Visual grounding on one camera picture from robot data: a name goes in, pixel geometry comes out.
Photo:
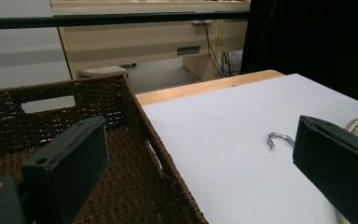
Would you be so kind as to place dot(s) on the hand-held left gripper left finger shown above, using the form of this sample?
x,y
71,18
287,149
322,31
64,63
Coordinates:
x,y
65,168

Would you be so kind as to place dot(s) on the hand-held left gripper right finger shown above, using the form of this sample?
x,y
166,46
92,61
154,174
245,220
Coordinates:
x,y
338,161

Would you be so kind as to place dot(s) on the brown woven basket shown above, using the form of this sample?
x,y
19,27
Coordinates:
x,y
127,186

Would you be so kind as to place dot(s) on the grey chair base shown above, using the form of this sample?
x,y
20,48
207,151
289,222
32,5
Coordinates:
x,y
102,71

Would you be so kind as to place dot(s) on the white table mat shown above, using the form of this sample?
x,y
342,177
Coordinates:
x,y
230,124

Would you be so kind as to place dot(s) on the white cabinet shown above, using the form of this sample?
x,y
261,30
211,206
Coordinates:
x,y
18,62

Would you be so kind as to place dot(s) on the dark curtain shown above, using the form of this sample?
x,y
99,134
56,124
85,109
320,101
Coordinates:
x,y
307,37

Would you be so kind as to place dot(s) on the light wooden desk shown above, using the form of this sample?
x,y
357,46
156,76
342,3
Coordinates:
x,y
121,40

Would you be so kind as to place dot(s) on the black horizontal bar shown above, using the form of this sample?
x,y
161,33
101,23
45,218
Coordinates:
x,y
74,21

